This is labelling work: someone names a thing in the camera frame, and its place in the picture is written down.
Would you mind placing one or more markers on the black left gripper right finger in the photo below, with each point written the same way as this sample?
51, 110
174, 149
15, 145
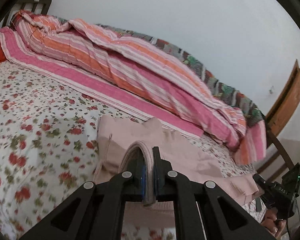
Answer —
202, 211

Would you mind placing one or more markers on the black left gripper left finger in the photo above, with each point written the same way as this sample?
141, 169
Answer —
95, 211

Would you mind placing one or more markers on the pale pink knit sweater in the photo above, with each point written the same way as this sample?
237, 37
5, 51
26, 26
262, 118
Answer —
119, 141

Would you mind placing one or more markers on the person's right hand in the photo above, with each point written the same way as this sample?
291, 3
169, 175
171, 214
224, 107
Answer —
272, 224

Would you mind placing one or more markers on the white red floral bedsheet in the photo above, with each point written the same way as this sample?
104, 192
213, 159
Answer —
48, 145

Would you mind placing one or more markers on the brown wooden footboard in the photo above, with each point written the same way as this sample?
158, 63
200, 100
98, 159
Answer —
276, 120

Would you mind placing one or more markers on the pink orange striped quilt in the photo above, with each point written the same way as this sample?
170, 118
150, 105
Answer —
248, 144

